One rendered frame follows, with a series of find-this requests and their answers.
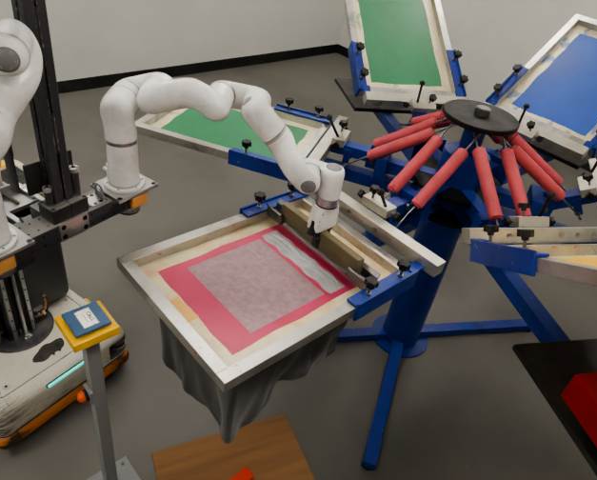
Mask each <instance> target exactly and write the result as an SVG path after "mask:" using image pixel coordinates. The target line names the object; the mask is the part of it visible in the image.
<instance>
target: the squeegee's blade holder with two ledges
mask: <svg viewBox="0 0 597 480"><path fill-rule="evenodd" d="M283 226H284V227H285V228H287V229H288V230H289V231H291V232H292V233H293V234H294V235H296V236H297V237H298V238H299V239H301V240H302V241H303V242H304V243H306V244H307V245H308V246H309V247H311V248H312V249H313V250H315V251H316V252H317V253H319V254H320V255H321V256H322V257H324V258H325V259H326V260H327V261H329V262H330V263H331V264H332V265H333V266H334V267H335V268H336V269H338V270H339V271H340V272H342V273H343V274H344V275H346V274H348V271H347V270H346V269H344V268H343V267H342V266H341V265H339V264H338V263H337V262H336V261H334V260H333V259H332V258H330V257H329V256H328V255H327V254H325V253H324V252H323V251H322V250H320V249H319V248H317V249H316V248H315V247H314V246H313V245H312V244H311V242H310V241H309V240H308V239H307V238H306V237H304V236H303V235H302V234H301V233H299V232H298V231H297V230H295V229H294V228H293V227H291V226H290V225H289V224H288V223H284V224H283Z"/></svg>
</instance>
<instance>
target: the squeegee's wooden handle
mask: <svg viewBox="0 0 597 480"><path fill-rule="evenodd" d="M281 214H283V215H284V218H283V223H288V224H289V225H290V226H291V227H293V228H294V229H295V230H297V231H298V232H299V233H301V234H302V235H303V236H304V237H306V238H307V239H308V240H309V241H310V242H311V240H312V236H310V235H308V234H307V232H308V229H309V228H308V216H307V215H305V214H304V213H303V212H301V211H300V210H298V209H297V208H296V207H294V206H293V205H292V204H291V203H290V202H287V203H284V204H283V207H282V213H281ZM319 238H320V243H319V249H320V250H322V251H323V252H324V253H325V254H327V255H328V256H329V257H330V258H332V259H333V260H334V261H336V262H337V263H338V264H339V265H341V266H342V267H343V268H344V269H346V270H347V271H349V269H348V267H350V268H352V269H353V270H354V271H356V272H357V273H358V274H360V275H361V271H362V267H363V265H364V261H365V258H363V257H362V256H361V255H359V254H358V253H357V252H355V251H354V250H352V249H351V248H350V247H348V246H347V245H346V244H344V243H343V242H342V241H340V240H339V239H338V238H336V237H335V236H334V235H332V234H331V233H330V232H328V231H327V230H324V231H321V233H320V237H319Z"/></svg>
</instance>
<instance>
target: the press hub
mask: <svg viewBox="0 0 597 480"><path fill-rule="evenodd" d="M443 114H444V116H445V117H446V118H447V119H448V120H449V121H451V122H452V123H454V124H455V125H457V126H459V127H461V128H464V131H463V134H462V137H461V139H460V141H453V142H449V143H446V144H445V145H444V148H443V151H442V154H441V157H440V160H439V163H438V162H437V161H436V159H435V158H434V157H430V158H429V159H428V160H427V162H426V163H425V164H424V165H423V166H425V167H429V168H433V169H436V172H437V171H438V170H439V169H440V168H441V167H443V166H444V164H445V163H446V162H447V160H448V159H449V158H450V157H451V156H452V155H453V153H454V152H456V151H457V150H458V149H459V148H463V149H465V148H466V147H467V146H468V145H469V144H470V143H471V142H472V141H473V139H474V136H473V131H474V132H475V134H476V136H477V135H478V134H479V133H482V134H481V135H480V136H479V137H478V138H477V142H478V146H479V147H481V146H482V144H483V141H484V139H485V136H486V135H493V136H507V135H512V134H513V133H515V132H517V130H518V129H519V127H520V124H519V122H518V120H517V119H516V118H515V117H514V116H513V115H512V114H510V113H509V112H507V111H505V110H502V109H500V108H498V107H495V106H492V105H490V104H487V103H483V102H479V101H474V100H467V99H456V100H450V101H448V102H446V103H445V104H444V106H443ZM476 148H477V147H476V143H475V141H474V143H473V144H472V145H471V146H470V147H469V148H468V149H467V152H468V158H467V159H466V160H465V161H464V162H463V163H462V164H461V166H460V167H459V168H458V169H457V170H456V171H455V172H454V173H453V174H452V175H451V176H450V177H449V179H448V180H447V181H446V182H445V184H446V185H448V186H450V188H449V189H447V190H443V191H441V192H439V193H437V194H436V197H435V198H437V199H439V200H441V201H440V202H438V204H440V205H442V206H444V207H443V209H442V210H439V211H436V212H434V213H433V214H431V215H430V216H429V217H428V220H430V221H431V222H429V223H427V224H425V225H424V226H422V227H420V228H418V229H416V231H415V233H414V236H413V240H415V241H416V242H418V243H419V244H421V245H422V246H424V247H425V248H427V249H428V250H430V251H432V252H433V253H435V254H436V255H437V256H439V257H440V258H442V259H443V260H445V261H446V263H445V266H444V268H443V271H442V272H441V273H440V274H438V275H436V276H435V277H432V276H430V275H429V274H428V273H426V272H425V271H423V270H419V273H418V276H417V278H416V281H415V284H414V286H413V287H412V288H410V289H408V290H406V291H404V292H403V293H401V294H399V295H398V296H396V297H394V298H393V299H392V301H391V304H390V307H389V310H388V314H385V315H382V316H380V317H378V318H377V319H375V321H374V322H373V324H372V326H373V327H384V329H385V332H386V333H387V338H386V339H379V340H374V341H375V343H376V344H377V345H378V346H379V347H380V348H381V349H382V350H384V351H386V352H387V353H389V352H390V348H391V344H392V341H393V340H395V341H398V342H401V343H404V347H403V351H402V356H401V357H402V358H412V357H416V356H419V355H421V354H422V353H423V352H424V351H425V350H426V349H427V346H428V337H427V336H426V337H419V335H420V333H421V330H422V328H423V326H424V324H425V322H426V319H427V317H428V313H429V310H430V308H431V305H432V303H433V300H434V298H435V295H436V293H437V290H438V289H439V286H440V284H441V281H442V279H443V276H444V274H445V272H446V269H447V267H448V263H449V260H450V258H451V255H452V254H453V251H454V249H455V246H456V244H457V241H458V239H459V236H460V234H461V232H460V231H459V230H458V229H461V228H462V226H463V225H462V223H461V222H460V221H459V219H458V218H457V217H456V215H455V214H454V213H453V209H454V208H461V207H465V208H470V206H471V203H470V202H469V201H468V199H467V198H466V197H465V195H464V194H463V193H462V192H461V190H474V191H475V192H476V193H477V195H478V196H479V197H480V198H481V199H482V200H483V202H484V203H485V200H484V196H483V193H482V189H479V187H480V182H479V178H478V174H477V170H476V167H475V163H474V159H473V155H472V151H473V150H474V149H476ZM436 172H435V174H436ZM433 176H434V175H431V174H427V173H424V172H420V171H417V172H416V173H415V174H414V175H413V176H412V178H413V180H414V181H412V182H415V183H416V184H417V186H418V187H419V188H420V189H421V188H423V187H424V186H425V185H426V184H427V183H428V181H429V180H430V179H431V178H432V177H433Z"/></svg>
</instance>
